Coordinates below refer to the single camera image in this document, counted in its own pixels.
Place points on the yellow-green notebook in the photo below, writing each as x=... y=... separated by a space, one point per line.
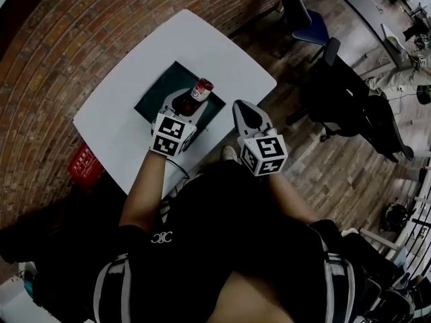
x=394 y=39

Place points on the blue seat chair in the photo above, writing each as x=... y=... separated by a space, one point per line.
x=311 y=29

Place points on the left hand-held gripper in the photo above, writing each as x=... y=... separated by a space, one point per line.
x=168 y=135

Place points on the white square table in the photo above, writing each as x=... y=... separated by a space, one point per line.
x=118 y=113

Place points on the person's right forearm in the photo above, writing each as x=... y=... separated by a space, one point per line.
x=293 y=200

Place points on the person's black shirt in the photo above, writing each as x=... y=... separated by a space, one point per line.
x=235 y=220

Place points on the black and green backpack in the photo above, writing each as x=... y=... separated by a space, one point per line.
x=394 y=215

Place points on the black office chair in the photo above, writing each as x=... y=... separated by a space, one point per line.
x=332 y=50
x=357 y=113

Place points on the person's left forearm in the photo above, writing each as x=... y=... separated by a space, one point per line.
x=141 y=194

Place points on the small red bottle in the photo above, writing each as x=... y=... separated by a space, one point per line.
x=201 y=91

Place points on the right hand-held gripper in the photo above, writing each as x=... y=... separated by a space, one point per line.
x=266 y=151

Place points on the person's right shoe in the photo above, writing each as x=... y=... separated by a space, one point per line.
x=229 y=153

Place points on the red plastic crate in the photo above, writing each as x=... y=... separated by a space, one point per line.
x=84 y=167

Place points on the dark green box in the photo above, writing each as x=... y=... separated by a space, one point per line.
x=158 y=89

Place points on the long dark desk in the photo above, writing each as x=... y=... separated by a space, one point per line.
x=363 y=5

